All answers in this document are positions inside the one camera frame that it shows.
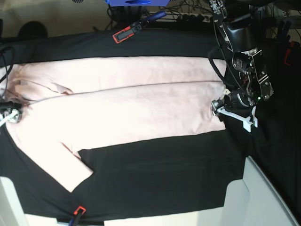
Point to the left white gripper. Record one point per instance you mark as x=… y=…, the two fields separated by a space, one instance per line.
x=236 y=104

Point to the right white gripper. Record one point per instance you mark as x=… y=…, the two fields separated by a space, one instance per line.
x=10 y=112

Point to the pink T-shirt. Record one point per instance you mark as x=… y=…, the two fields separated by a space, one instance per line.
x=83 y=104

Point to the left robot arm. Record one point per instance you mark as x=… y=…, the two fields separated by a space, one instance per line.
x=234 y=21

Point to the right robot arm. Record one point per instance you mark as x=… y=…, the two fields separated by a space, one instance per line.
x=8 y=69

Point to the orange blue clamp right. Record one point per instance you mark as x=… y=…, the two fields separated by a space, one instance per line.
x=283 y=38

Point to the orange blue clamp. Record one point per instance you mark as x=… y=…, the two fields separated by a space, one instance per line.
x=78 y=213
x=136 y=27
x=283 y=38

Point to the black table cloth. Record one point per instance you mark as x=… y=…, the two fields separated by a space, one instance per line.
x=167 y=175

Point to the black power strip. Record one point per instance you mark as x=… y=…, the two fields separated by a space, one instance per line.
x=185 y=18

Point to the orange blue clamp bottom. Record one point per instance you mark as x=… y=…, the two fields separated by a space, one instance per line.
x=78 y=213

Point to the orange blue clamp top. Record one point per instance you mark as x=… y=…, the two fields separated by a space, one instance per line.
x=136 y=27

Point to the blue plastic box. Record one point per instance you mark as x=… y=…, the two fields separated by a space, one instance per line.
x=119 y=3

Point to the white table frame left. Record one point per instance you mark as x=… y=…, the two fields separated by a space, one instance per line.
x=11 y=212

